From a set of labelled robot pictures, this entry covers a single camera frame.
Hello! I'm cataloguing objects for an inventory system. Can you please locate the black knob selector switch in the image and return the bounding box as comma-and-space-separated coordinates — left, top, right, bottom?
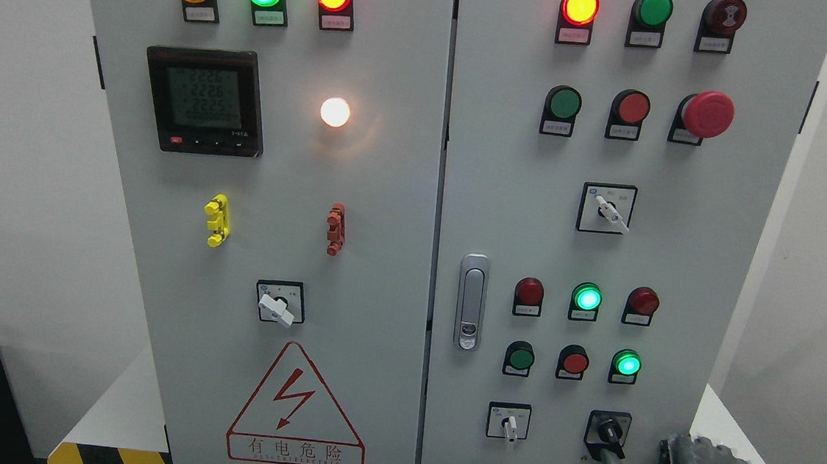
583, 410, 633, 461

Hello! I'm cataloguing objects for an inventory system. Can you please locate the red terminal connector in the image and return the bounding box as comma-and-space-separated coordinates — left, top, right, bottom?
326, 202, 347, 257

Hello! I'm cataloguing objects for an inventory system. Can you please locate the dark red lamp left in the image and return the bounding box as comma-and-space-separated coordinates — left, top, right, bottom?
512, 277, 544, 317

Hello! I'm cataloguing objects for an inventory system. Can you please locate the dark red lamp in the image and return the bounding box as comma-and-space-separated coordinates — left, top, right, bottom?
512, 277, 544, 317
621, 286, 661, 327

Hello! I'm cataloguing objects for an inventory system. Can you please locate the white lit indicator lamp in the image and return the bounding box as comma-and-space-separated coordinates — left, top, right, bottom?
319, 96, 352, 129

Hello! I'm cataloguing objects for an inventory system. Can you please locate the green push button lower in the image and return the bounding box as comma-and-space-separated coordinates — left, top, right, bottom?
501, 340, 535, 376

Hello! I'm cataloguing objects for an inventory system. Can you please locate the green push button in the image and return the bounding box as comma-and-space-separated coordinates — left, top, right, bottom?
539, 84, 583, 138
501, 340, 535, 376

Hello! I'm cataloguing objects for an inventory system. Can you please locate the grey left cabinet door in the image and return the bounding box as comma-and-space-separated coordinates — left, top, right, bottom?
90, 0, 453, 464

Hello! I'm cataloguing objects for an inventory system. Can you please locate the grey cabinet door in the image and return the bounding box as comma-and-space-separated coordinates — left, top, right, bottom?
90, 0, 453, 464
418, 0, 827, 464

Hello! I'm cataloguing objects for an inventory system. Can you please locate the green lit lamp middle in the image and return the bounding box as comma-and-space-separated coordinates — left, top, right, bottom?
568, 282, 602, 321

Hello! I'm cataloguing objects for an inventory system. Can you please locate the green push button upper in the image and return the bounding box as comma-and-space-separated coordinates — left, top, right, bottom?
539, 84, 583, 138

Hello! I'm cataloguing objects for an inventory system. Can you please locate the yellow terminal connector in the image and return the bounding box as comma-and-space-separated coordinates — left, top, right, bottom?
204, 193, 231, 249

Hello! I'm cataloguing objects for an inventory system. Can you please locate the red push button lower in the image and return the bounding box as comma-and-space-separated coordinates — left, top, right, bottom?
555, 344, 590, 381

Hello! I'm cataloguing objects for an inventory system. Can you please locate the red push button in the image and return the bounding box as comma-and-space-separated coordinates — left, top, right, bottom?
604, 89, 651, 141
555, 344, 590, 381

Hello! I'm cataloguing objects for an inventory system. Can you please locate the grey right cabinet door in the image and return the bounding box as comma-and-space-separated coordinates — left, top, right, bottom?
418, 0, 827, 464

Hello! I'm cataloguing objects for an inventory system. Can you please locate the red electrical hazard sticker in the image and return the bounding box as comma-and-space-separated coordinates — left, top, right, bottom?
226, 341, 366, 464

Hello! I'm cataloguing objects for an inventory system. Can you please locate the dark red lamp right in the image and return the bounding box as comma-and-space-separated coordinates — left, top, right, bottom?
621, 286, 661, 327

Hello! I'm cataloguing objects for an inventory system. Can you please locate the black digital power meter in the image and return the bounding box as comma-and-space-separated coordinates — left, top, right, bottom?
146, 46, 264, 157

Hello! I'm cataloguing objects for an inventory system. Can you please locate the red push button upper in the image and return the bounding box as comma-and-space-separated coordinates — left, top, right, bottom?
604, 89, 651, 141

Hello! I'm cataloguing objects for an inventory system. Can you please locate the red lit indicator lamp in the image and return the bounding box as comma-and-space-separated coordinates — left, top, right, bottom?
317, 0, 355, 32

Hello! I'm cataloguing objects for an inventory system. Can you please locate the green lit button lower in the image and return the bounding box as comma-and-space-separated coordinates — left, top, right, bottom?
607, 349, 643, 385

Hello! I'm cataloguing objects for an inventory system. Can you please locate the red lit lamp right door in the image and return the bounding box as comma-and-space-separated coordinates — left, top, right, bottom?
554, 0, 600, 45

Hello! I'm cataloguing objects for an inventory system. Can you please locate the red emergency stop button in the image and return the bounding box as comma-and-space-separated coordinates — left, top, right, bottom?
667, 90, 735, 146

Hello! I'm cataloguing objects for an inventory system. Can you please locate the green unlit lamp top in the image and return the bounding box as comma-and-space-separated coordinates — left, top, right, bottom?
625, 0, 674, 49

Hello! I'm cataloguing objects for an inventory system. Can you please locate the dark red buzzer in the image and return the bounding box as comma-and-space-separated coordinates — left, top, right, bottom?
694, 0, 748, 54

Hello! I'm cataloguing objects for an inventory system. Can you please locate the silver door handle lock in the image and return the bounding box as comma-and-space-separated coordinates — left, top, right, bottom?
454, 254, 491, 351

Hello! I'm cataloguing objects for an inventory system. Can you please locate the white handle selector switch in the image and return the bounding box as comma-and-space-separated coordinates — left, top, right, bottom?
256, 279, 305, 328

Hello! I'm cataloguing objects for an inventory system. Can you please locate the white selector switch upper right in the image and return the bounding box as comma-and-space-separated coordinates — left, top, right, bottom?
576, 182, 638, 235

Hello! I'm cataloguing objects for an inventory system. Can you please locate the white selector switch lower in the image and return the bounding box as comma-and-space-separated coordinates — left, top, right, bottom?
485, 402, 533, 443

